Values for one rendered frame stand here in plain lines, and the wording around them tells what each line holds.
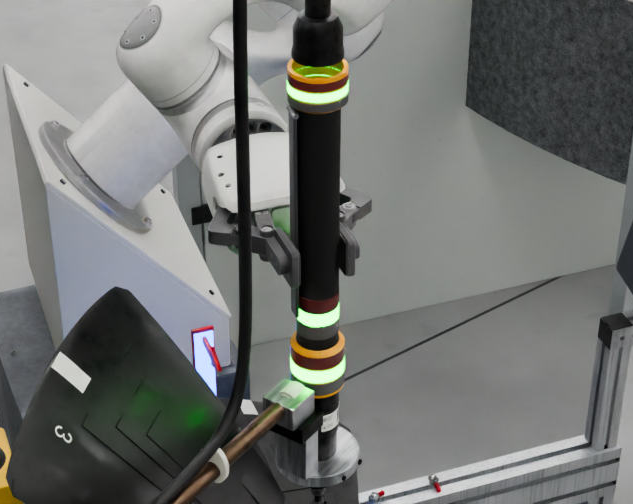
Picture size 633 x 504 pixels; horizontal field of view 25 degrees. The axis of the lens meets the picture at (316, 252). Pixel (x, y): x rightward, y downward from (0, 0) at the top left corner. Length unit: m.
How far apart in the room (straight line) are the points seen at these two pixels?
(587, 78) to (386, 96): 0.47
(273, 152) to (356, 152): 2.12
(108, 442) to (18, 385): 0.82
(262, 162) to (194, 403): 0.20
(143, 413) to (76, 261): 0.66
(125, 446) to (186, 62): 0.33
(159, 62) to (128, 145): 0.58
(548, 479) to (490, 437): 1.34
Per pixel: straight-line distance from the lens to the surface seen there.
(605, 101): 3.06
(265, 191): 1.14
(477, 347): 3.51
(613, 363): 1.85
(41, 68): 4.83
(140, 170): 1.81
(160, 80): 1.24
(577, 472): 1.94
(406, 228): 3.47
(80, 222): 1.75
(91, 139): 1.82
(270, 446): 1.43
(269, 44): 1.78
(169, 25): 1.23
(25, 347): 2.00
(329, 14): 1.01
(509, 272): 3.69
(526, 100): 3.20
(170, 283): 1.83
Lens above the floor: 2.12
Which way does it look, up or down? 34 degrees down
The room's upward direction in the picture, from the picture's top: straight up
